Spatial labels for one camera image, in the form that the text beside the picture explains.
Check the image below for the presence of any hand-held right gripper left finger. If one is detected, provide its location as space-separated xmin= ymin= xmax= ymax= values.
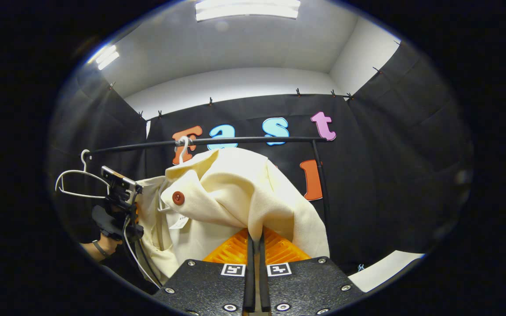
xmin=153 ymin=227 xmax=256 ymax=316

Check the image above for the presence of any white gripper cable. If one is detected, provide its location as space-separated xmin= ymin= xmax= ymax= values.
xmin=123 ymin=214 xmax=160 ymax=287

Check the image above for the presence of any long ceiling light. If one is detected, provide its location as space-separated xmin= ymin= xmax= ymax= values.
xmin=195 ymin=0 xmax=301 ymax=22

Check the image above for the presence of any white plastic clothes hanger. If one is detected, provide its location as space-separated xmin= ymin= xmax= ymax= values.
xmin=157 ymin=136 xmax=193 ymax=213
xmin=55 ymin=149 xmax=111 ymax=199

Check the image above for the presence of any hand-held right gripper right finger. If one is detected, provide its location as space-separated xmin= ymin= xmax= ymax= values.
xmin=257 ymin=226 xmax=364 ymax=316

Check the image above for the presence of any cream button-up shirt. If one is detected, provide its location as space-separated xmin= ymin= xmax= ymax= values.
xmin=137 ymin=147 xmax=330 ymax=286

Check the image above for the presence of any small ceiling light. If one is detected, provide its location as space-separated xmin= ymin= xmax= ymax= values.
xmin=87 ymin=44 xmax=120 ymax=71

